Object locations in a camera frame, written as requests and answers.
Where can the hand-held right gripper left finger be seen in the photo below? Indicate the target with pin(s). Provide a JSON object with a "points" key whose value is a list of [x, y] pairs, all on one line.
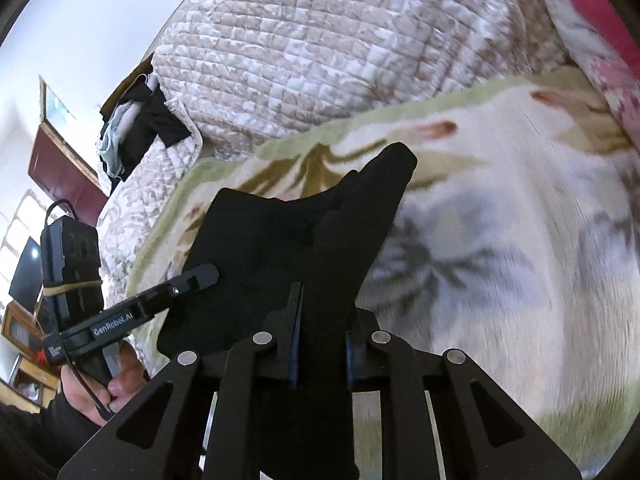
{"points": [[280, 345]]}

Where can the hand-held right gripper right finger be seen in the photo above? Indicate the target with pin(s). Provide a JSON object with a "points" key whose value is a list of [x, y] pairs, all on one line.
{"points": [[354, 360]]}

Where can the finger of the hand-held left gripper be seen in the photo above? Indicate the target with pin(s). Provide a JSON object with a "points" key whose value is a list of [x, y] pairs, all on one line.
{"points": [[195, 277]]}

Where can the black pants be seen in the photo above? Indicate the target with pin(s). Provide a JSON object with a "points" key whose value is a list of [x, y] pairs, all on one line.
{"points": [[280, 240]]}

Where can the person's left forearm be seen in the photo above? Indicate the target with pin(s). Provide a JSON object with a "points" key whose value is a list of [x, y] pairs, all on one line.
{"points": [[40, 440]]}

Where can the person's left hand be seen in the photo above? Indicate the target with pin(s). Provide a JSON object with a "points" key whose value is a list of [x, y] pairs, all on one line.
{"points": [[127, 380]]}

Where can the black flat screen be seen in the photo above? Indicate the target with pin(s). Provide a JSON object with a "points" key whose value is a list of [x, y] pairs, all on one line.
{"points": [[25, 275]]}

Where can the wooden cabinet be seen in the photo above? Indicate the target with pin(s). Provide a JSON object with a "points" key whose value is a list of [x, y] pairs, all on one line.
{"points": [[20, 330]]}

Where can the dark red wooden door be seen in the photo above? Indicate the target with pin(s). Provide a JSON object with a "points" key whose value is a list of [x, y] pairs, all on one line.
{"points": [[60, 165]]}

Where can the wooden framed glass pane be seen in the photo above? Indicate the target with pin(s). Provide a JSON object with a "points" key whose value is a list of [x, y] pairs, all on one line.
{"points": [[55, 105]]}

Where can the pile of dark clothes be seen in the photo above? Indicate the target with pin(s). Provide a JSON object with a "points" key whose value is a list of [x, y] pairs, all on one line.
{"points": [[150, 125]]}

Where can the green floral fleece blanket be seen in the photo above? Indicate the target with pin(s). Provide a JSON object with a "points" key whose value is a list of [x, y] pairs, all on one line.
{"points": [[500, 260]]}

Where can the brown wooden headboard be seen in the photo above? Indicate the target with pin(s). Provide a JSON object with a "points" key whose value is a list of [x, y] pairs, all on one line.
{"points": [[122, 87]]}

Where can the beige quilted bedspread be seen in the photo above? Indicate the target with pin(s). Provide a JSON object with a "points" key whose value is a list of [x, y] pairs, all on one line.
{"points": [[325, 45]]}

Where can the pink floral comforter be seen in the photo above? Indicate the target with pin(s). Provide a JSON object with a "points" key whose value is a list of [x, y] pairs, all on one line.
{"points": [[600, 85]]}

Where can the red cloth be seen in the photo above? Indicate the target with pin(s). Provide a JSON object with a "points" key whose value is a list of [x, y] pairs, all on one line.
{"points": [[595, 5]]}

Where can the white window frame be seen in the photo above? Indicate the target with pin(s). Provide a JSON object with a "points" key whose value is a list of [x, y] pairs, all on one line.
{"points": [[20, 215]]}

